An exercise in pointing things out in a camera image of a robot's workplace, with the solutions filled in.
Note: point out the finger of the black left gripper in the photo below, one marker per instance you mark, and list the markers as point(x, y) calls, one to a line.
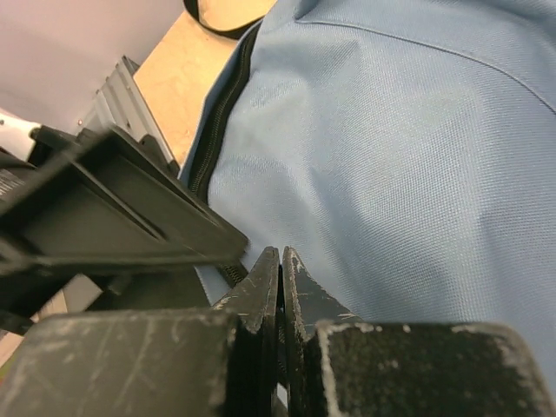
point(103, 207)

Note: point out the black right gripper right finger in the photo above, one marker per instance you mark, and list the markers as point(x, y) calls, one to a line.
point(340, 365)

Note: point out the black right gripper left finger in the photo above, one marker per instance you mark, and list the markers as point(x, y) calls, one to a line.
point(218, 361)

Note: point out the blue student backpack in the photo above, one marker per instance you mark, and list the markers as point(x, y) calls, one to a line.
point(406, 149)

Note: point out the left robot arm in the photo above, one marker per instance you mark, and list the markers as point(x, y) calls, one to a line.
point(31, 145)

